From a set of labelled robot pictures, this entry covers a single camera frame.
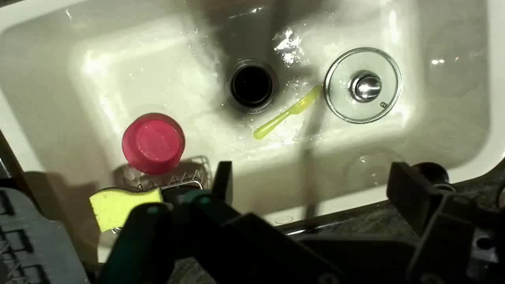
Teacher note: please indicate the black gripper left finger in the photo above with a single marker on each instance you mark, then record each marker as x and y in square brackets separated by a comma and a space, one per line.
[222, 181]

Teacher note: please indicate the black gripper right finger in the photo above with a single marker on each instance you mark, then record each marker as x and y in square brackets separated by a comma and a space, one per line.
[415, 194]

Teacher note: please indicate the pink plastic cup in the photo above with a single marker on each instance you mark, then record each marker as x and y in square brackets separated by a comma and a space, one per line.
[151, 142]

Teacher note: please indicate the yellow plastic fork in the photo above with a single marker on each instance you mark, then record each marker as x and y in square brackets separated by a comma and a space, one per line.
[278, 121]

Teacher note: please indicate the metal sink drain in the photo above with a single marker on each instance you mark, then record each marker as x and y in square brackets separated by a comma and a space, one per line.
[251, 83]

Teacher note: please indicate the yellow sponge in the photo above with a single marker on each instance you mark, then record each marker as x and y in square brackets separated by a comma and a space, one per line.
[115, 207]

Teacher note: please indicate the glass pot lid metal knob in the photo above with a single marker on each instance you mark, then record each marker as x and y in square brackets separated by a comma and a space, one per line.
[364, 87]

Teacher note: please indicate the white sink basin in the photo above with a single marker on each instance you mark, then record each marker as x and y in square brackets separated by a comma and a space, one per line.
[158, 68]

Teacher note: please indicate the grey dish rack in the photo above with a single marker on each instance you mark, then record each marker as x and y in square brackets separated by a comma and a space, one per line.
[31, 246]

